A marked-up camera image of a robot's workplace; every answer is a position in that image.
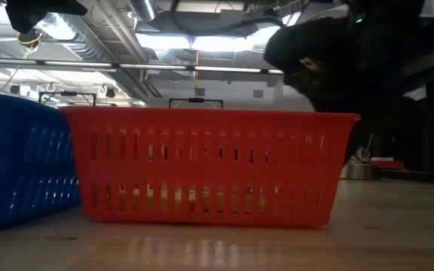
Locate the silver ceiling duct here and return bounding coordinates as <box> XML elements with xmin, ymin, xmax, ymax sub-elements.
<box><xmin>128</xmin><ymin>0</ymin><xmax>158</xmax><ymax>23</ymax></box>

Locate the bright ceiling light panel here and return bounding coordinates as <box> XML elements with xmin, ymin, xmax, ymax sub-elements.
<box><xmin>136</xmin><ymin>32</ymin><xmax>280</xmax><ymax>53</ymax></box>

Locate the white lamp cable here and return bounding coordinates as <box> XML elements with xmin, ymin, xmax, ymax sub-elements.
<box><xmin>363</xmin><ymin>132</ymin><xmax>373</xmax><ymax>161</ymax></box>

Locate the orange-red plastic slotted basket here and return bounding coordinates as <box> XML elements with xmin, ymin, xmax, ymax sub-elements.
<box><xmin>58</xmin><ymin>106</ymin><xmax>362</xmax><ymax>229</ymax></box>

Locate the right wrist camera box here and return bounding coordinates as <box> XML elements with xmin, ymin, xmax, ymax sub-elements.
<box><xmin>264</xmin><ymin>17</ymin><xmax>356</xmax><ymax>86</ymax></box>

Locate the red flat object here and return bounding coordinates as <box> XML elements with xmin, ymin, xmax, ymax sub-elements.
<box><xmin>371</xmin><ymin>160</ymin><xmax>405</xmax><ymax>171</ymax></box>

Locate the blue plastic slotted basket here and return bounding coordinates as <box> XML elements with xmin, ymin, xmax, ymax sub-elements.
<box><xmin>0</xmin><ymin>93</ymin><xmax>82</xmax><ymax>230</ymax></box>

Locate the long LED light bar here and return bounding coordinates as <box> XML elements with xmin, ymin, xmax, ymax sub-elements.
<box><xmin>0</xmin><ymin>58</ymin><xmax>284</xmax><ymax>75</ymax></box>

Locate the round metal lamp base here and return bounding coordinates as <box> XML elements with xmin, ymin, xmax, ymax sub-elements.
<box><xmin>339</xmin><ymin>160</ymin><xmax>382</xmax><ymax>181</ymax></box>

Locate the yellow crayon box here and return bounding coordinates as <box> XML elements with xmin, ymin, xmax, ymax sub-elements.
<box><xmin>174</xmin><ymin>184</ymin><xmax>267</xmax><ymax>214</ymax></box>
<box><xmin>132</xmin><ymin>183</ymin><xmax>171</xmax><ymax>212</ymax></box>

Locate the black rectangular frame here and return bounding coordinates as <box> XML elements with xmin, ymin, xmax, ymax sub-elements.
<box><xmin>168</xmin><ymin>96</ymin><xmax>225</xmax><ymax>109</ymax></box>

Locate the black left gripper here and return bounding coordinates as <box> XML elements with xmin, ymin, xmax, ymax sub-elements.
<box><xmin>5</xmin><ymin>0</ymin><xmax>89</xmax><ymax>35</ymax></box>

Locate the black device with yellow cable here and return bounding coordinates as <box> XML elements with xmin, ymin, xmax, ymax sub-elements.
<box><xmin>16</xmin><ymin>29</ymin><xmax>45</xmax><ymax>60</ymax></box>

